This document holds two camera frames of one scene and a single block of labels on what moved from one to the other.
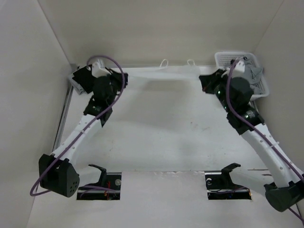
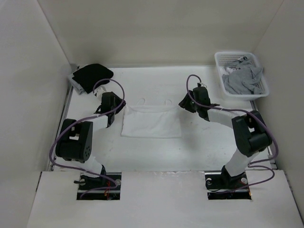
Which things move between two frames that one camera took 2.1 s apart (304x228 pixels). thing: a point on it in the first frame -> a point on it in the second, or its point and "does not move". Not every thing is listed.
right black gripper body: [217, 83] -> [189, 106]
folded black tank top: [84, 78] does not move
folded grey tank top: [81, 90] does not move
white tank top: [190, 72] -> [162, 121]
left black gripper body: [117, 82] -> [118, 103]
